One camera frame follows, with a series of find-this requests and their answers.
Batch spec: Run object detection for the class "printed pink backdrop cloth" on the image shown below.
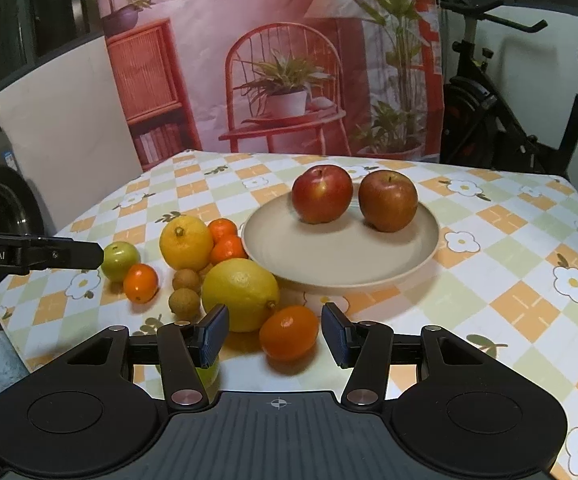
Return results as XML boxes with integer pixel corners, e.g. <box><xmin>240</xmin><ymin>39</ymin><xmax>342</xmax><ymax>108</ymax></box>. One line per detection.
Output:
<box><xmin>92</xmin><ymin>0</ymin><xmax>442</xmax><ymax>171</ymax></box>

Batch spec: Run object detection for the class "oval orange kumquat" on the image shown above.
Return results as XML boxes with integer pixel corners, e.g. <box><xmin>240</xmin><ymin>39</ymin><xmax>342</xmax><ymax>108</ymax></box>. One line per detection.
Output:
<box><xmin>123</xmin><ymin>263</ymin><xmax>160</xmax><ymax>304</ymax></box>
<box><xmin>259</xmin><ymin>305</ymin><xmax>319</xmax><ymax>362</ymax></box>

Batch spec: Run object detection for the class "green jujube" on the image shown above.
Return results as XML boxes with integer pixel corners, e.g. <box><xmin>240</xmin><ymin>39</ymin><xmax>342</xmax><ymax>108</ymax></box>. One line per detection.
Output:
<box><xmin>155</xmin><ymin>357</ymin><xmax>221</xmax><ymax>397</ymax></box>
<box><xmin>100</xmin><ymin>241</ymin><xmax>140</xmax><ymax>282</ymax></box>

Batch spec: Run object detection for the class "dark glass window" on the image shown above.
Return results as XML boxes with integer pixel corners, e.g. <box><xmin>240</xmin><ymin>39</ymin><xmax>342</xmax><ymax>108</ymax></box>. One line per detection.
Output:
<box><xmin>0</xmin><ymin>0</ymin><xmax>102</xmax><ymax>96</ymax></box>

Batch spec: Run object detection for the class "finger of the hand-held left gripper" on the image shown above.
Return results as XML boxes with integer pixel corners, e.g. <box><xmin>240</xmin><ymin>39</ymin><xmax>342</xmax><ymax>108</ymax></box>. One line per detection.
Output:
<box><xmin>29</xmin><ymin>236</ymin><xmax>105</xmax><ymax>274</ymax></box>

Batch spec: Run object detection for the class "checkered floral tablecloth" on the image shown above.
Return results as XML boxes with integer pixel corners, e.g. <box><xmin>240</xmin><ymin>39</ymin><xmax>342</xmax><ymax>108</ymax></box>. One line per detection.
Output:
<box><xmin>0</xmin><ymin>150</ymin><xmax>578</xmax><ymax>480</ymax></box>

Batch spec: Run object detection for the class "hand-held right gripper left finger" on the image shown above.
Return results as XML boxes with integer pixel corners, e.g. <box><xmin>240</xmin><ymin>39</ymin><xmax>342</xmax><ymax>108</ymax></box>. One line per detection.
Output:
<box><xmin>62</xmin><ymin>304</ymin><xmax>231</xmax><ymax>412</ymax></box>

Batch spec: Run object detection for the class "large oval yellow lemon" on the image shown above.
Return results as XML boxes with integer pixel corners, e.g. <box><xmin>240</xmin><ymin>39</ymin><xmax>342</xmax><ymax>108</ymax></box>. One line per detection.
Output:
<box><xmin>201</xmin><ymin>258</ymin><xmax>281</xmax><ymax>333</ymax></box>

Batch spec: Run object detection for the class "red apple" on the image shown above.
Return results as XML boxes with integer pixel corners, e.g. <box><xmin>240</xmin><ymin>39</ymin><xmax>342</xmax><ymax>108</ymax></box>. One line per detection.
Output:
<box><xmin>358</xmin><ymin>170</ymin><xmax>418</xmax><ymax>233</ymax></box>
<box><xmin>291</xmin><ymin>165</ymin><xmax>354</xmax><ymax>225</ymax></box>

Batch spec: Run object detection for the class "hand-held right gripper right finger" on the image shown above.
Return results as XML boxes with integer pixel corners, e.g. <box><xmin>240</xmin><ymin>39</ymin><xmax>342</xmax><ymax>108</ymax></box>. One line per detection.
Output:
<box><xmin>321</xmin><ymin>302</ymin><xmax>490</xmax><ymax>411</ymax></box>

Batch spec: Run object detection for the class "grey washing machine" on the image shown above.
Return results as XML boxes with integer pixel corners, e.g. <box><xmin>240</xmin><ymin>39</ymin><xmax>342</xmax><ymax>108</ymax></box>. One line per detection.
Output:
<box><xmin>0</xmin><ymin>120</ymin><xmax>57</xmax><ymax>241</ymax></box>

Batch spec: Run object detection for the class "beige plate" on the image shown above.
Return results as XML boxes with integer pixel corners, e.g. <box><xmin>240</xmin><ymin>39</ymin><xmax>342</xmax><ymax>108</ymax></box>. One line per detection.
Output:
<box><xmin>241</xmin><ymin>187</ymin><xmax>440</xmax><ymax>291</ymax></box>

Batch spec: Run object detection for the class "black exercise bike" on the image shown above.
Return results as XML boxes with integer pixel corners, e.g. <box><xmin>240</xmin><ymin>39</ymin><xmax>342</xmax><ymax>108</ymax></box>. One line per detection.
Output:
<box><xmin>431</xmin><ymin>0</ymin><xmax>578</xmax><ymax>181</ymax></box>

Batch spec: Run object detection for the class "round yellow lemon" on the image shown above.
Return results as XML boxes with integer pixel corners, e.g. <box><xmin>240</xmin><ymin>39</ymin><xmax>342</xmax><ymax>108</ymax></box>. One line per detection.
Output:
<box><xmin>159</xmin><ymin>215</ymin><xmax>215</xmax><ymax>272</ymax></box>

